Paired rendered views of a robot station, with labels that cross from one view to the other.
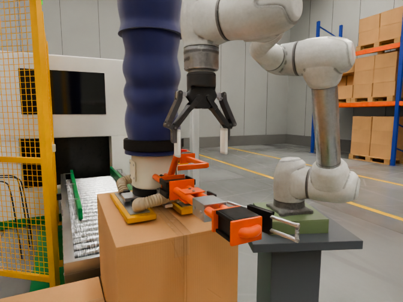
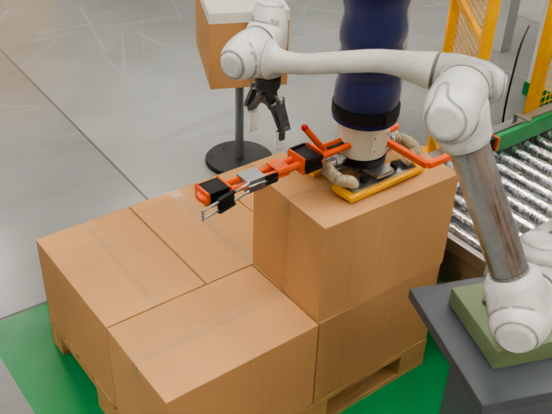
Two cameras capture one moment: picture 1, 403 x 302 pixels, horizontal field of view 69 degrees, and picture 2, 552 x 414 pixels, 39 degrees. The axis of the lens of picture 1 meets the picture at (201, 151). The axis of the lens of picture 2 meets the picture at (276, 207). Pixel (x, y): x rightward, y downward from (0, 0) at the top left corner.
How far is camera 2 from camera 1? 228 cm
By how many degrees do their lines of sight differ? 76
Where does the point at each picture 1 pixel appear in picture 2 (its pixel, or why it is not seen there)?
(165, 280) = (276, 223)
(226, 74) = not seen: outside the picture
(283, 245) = (426, 318)
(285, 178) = not seen: hidden behind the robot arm
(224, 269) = (311, 256)
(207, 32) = not seen: hidden behind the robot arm
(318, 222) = (488, 343)
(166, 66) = (355, 33)
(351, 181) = (496, 315)
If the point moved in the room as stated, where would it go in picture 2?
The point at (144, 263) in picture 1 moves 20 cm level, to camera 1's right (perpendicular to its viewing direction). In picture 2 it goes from (265, 198) to (277, 232)
